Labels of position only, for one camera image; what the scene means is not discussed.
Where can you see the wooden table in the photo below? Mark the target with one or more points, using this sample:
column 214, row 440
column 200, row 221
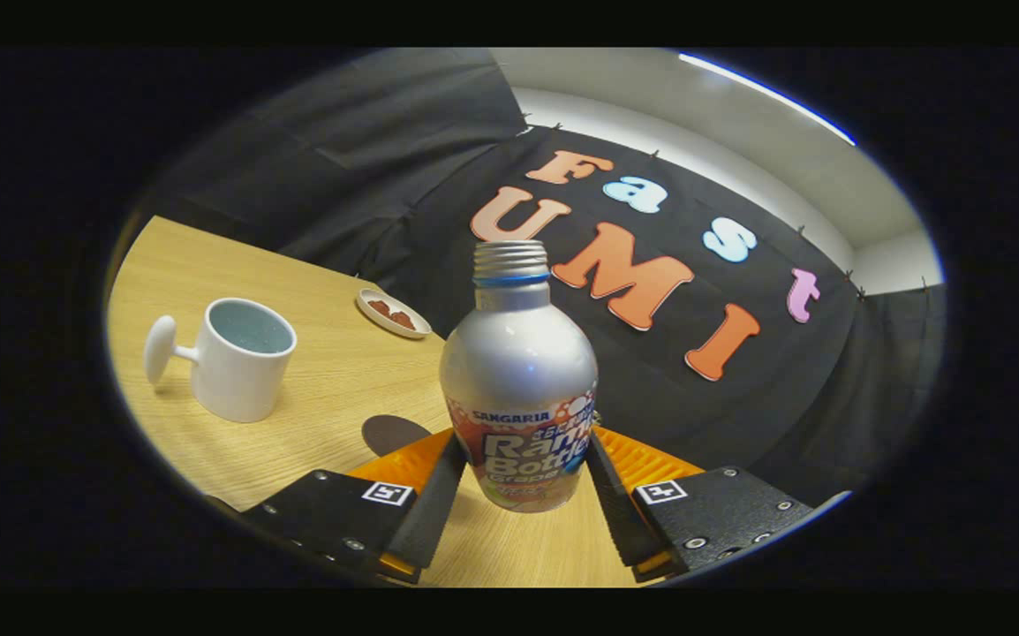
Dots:
column 324, row 380

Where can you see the white cup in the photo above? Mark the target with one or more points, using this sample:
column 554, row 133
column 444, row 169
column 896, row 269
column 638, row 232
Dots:
column 236, row 380

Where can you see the silver juice bottle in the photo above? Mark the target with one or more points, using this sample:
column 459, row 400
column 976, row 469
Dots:
column 518, row 362

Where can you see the brown meat piece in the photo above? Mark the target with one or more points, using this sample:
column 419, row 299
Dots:
column 402, row 320
column 379, row 307

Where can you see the white oval plate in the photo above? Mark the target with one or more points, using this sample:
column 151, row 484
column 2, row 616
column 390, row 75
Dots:
column 374, row 320

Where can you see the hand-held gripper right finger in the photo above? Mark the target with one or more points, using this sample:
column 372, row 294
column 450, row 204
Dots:
column 615, row 521

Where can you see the dark brown round coaster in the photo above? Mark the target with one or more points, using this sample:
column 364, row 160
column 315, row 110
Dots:
column 390, row 433

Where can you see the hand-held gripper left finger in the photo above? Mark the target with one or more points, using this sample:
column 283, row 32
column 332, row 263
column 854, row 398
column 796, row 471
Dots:
column 434, row 512

